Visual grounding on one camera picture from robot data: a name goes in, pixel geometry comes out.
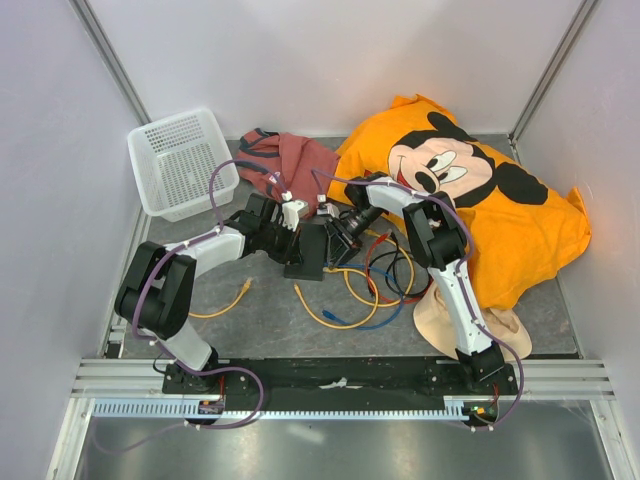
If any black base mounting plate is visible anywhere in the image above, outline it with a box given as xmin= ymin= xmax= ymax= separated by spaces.
xmin=162 ymin=355 xmax=519 ymax=401

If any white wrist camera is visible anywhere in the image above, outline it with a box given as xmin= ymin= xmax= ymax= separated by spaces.
xmin=281 ymin=191 xmax=309 ymax=231
xmin=316 ymin=194 xmax=340 ymax=218

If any red folded shirt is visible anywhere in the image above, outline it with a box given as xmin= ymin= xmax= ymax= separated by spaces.
xmin=236 ymin=128 xmax=339 ymax=215

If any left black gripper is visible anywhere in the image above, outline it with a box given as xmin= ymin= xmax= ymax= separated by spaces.
xmin=260 ymin=220 xmax=303 ymax=266

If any blue ethernet cable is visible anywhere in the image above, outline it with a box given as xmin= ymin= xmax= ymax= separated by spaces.
xmin=322 ymin=262 xmax=435 ymax=331

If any red ethernet cable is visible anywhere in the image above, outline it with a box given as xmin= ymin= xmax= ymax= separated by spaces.
xmin=364 ymin=234 xmax=407 ymax=307

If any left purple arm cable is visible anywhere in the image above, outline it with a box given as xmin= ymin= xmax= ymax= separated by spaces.
xmin=92 ymin=158 xmax=294 ymax=455

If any orange Mickey Mouse shirt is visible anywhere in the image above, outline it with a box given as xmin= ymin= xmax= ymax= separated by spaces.
xmin=328 ymin=95 xmax=592 ymax=310

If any slotted metal cable duct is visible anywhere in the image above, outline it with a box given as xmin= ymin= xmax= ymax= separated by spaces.
xmin=92 ymin=398 xmax=478 ymax=421

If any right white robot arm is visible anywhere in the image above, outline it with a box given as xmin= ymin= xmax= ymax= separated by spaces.
xmin=326 ymin=173 xmax=505 ymax=394

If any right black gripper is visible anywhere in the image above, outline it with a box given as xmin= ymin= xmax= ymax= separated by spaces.
xmin=323 ymin=206 xmax=383 ymax=271

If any white plastic basket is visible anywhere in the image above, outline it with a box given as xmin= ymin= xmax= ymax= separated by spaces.
xmin=127 ymin=108 xmax=240 ymax=222

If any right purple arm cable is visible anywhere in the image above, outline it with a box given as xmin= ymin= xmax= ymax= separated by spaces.
xmin=310 ymin=168 xmax=525 ymax=434

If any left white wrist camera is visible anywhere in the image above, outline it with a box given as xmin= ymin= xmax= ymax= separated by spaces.
xmin=281 ymin=191 xmax=309 ymax=231

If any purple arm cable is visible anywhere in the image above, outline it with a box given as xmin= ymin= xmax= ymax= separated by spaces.
xmin=92 ymin=158 xmax=294 ymax=455
xmin=310 ymin=168 xmax=525 ymax=434

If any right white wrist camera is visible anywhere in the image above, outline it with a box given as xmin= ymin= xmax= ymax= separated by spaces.
xmin=316 ymin=194 xmax=340 ymax=218

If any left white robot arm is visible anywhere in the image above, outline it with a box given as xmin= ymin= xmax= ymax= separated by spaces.
xmin=114 ymin=194 xmax=309 ymax=393

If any black network switch box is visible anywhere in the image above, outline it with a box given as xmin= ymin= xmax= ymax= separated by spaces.
xmin=283 ymin=223 xmax=328 ymax=281

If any beige hat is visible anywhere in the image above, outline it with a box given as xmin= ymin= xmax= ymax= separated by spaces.
xmin=413 ymin=283 xmax=532 ymax=360

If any black ethernet cable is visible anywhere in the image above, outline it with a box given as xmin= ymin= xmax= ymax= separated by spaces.
xmin=384 ymin=230 xmax=435 ymax=305

